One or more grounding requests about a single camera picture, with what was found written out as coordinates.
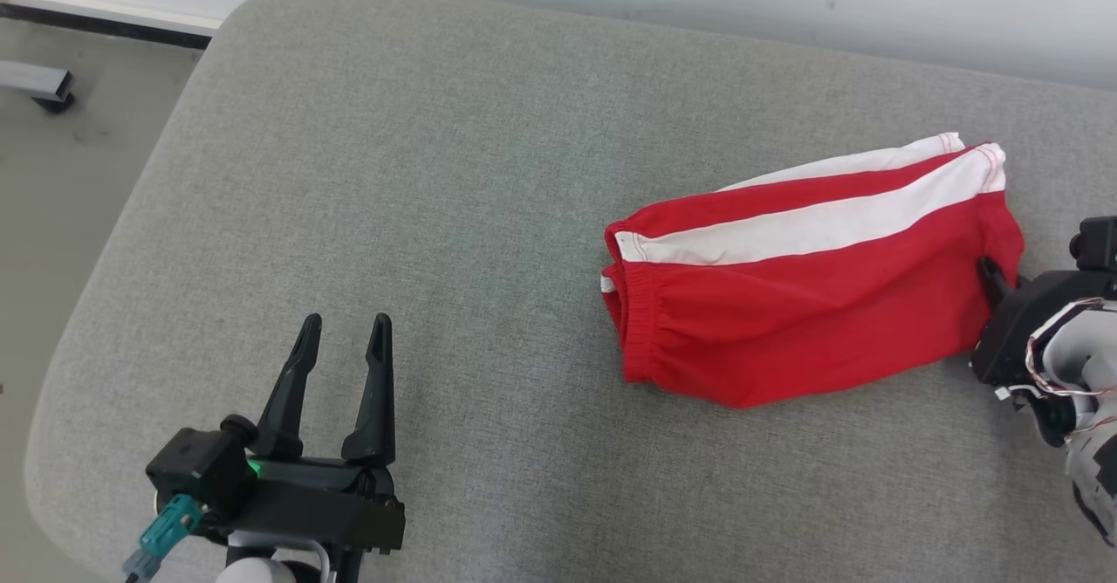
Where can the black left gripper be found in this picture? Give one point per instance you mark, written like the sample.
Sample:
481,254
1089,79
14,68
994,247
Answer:
323,504

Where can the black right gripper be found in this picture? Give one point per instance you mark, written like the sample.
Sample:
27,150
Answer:
1012,339

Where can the red shorts with white stripe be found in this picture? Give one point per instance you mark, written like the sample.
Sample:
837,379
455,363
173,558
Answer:
785,321

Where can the grey fabric sofa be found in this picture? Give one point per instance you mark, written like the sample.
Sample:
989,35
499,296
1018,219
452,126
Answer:
436,216

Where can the grey metal bar with caster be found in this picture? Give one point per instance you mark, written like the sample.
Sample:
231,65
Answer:
35,81

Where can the white and black baseboard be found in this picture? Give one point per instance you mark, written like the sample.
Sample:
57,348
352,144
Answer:
105,17

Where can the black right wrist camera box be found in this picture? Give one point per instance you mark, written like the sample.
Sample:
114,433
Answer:
1098,243

